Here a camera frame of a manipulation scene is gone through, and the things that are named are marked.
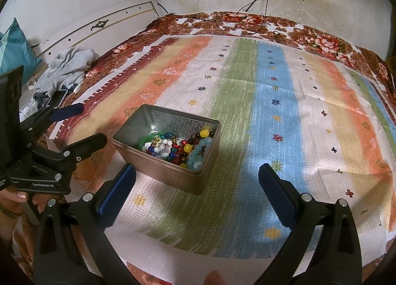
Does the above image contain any striped pastel blanket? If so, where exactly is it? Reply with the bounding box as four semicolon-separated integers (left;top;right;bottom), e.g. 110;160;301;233
59;35;396;267

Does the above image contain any dark wrist bracelet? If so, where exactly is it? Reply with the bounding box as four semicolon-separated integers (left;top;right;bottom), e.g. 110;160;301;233
0;205;24;220

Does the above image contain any dark and yellow bead bracelet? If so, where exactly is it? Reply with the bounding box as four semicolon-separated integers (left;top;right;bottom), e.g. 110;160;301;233
179;129;215;168

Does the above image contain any person's bare leg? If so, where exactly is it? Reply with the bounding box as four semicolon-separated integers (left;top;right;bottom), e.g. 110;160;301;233
203;269;226;285

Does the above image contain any red bead bracelet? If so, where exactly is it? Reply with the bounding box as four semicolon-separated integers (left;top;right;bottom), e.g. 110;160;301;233
169;140;190;165

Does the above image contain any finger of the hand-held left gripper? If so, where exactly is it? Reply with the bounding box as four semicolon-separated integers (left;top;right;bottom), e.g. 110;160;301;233
60;132;108;163
20;103;85;145

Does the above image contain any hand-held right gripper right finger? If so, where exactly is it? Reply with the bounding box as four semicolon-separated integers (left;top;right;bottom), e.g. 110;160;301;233
258;163;362;285

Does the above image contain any embossed metal tin box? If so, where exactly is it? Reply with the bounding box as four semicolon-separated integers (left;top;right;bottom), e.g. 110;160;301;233
112;104;221;196

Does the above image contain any teal pillow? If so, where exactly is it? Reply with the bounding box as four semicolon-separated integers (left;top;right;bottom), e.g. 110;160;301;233
0;17;42;75

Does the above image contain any white pearl bracelet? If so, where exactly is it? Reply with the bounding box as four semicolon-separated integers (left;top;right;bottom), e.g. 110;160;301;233
143;139;174;159

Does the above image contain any white bed headboard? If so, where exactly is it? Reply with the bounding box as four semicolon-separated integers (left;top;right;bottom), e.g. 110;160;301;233
19;1;160;66

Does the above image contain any silver smartphone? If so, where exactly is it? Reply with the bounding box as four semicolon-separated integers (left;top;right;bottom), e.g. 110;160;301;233
46;90;69;108

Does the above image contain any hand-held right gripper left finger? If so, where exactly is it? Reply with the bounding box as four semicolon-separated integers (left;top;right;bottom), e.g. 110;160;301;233
34;164;137;285

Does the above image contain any black power cable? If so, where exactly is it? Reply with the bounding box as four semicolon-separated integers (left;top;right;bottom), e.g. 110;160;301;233
238;0;280;38
213;0;267;32

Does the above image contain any striped colourful blanket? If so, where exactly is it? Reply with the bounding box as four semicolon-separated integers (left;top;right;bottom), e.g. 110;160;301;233
12;11;396;285

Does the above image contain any green jade bangle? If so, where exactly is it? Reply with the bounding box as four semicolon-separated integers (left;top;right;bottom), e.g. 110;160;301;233
139;135;161;151

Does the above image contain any person's left forearm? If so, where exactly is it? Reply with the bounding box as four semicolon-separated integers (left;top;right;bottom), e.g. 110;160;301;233
0;215;19;253

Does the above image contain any light blue bead bracelet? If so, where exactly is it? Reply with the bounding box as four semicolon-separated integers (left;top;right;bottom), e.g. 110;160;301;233
186;137;215;170

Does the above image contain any person's left hand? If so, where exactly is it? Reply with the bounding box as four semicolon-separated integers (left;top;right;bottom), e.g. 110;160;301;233
0;190;47;211

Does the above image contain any grey crumpled clothing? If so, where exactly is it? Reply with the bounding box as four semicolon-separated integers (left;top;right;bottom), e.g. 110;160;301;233
33;46;96;100

